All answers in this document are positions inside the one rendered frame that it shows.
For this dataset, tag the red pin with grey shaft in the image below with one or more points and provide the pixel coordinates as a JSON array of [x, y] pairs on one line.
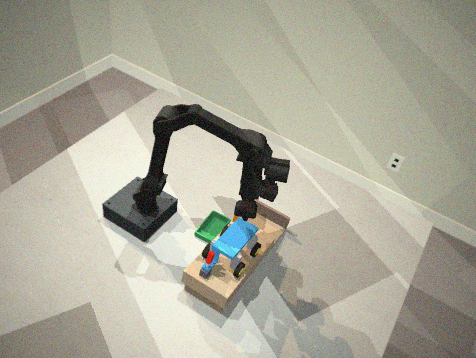
[[209, 258]]

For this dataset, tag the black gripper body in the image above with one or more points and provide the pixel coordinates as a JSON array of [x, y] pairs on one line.
[[247, 208]]

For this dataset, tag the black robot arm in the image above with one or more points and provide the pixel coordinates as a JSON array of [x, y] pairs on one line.
[[252, 146]]

